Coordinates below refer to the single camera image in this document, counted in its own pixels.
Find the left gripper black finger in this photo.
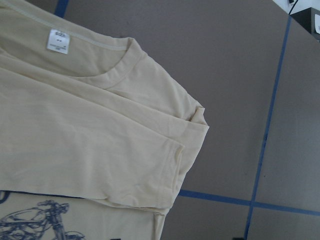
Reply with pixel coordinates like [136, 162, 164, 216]
[232, 237, 245, 240]

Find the cream yellow long-sleeve shirt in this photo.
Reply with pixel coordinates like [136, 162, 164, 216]
[0, 0, 209, 240]

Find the black power adapter box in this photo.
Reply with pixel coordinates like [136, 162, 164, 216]
[290, 7, 320, 42]

